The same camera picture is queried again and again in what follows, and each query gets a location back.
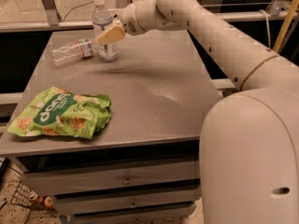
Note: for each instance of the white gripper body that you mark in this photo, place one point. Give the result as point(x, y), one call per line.
point(128, 19)

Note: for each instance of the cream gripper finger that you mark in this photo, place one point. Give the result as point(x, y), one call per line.
point(108, 34)

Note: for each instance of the blue labelled plastic bottle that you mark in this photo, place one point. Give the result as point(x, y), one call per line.
point(102, 20)

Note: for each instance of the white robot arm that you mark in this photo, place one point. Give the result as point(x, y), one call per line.
point(249, 142)

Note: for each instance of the clear crumpled water bottle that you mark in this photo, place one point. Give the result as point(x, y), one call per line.
point(74, 51)

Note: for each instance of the green snack chip bag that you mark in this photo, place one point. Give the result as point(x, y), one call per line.
point(55, 112)

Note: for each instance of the grey drawer cabinet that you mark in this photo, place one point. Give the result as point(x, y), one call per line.
point(160, 93)

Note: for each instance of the grey metal railing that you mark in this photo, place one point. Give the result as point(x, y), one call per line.
point(36, 14)

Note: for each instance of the yellow folding ladder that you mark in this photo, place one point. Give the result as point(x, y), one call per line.
point(285, 26)

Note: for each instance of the top grey drawer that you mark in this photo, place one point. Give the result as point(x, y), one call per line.
point(111, 176)

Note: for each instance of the grey drawer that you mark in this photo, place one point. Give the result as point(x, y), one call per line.
point(138, 214)
point(127, 200)
point(111, 176)

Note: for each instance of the middle grey drawer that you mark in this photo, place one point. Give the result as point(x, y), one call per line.
point(127, 200)

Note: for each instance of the bottom grey drawer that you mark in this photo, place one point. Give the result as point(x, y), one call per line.
point(138, 214)

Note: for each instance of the wire basket on floor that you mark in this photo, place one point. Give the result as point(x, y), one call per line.
point(25, 197)

